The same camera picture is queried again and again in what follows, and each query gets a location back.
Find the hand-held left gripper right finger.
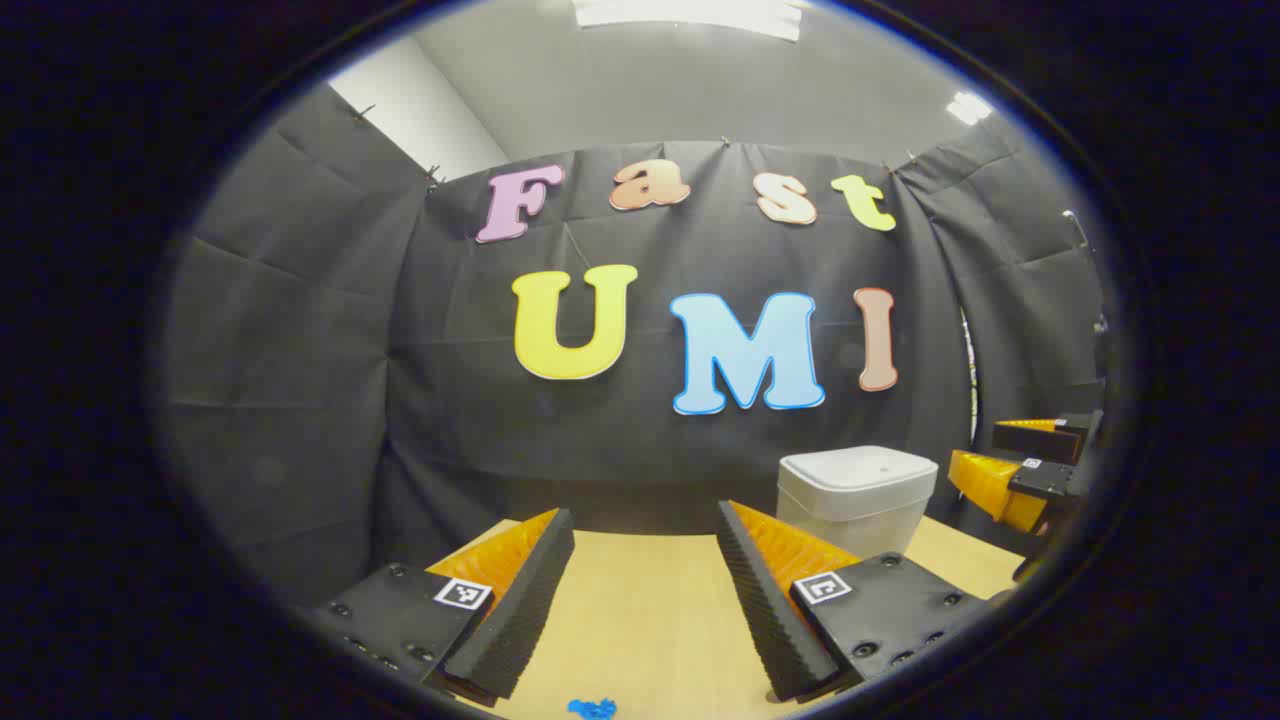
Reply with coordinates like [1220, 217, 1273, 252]
[716, 500, 991, 703]

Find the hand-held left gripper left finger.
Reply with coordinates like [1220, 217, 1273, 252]
[300, 507, 577, 709]

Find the white desktop garbage bin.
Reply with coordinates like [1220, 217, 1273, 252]
[777, 446, 939, 561]

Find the wooden desktop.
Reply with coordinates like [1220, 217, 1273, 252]
[430, 515, 1026, 720]

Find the large ceiling light panel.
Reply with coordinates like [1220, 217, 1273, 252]
[573, 0, 803, 43]

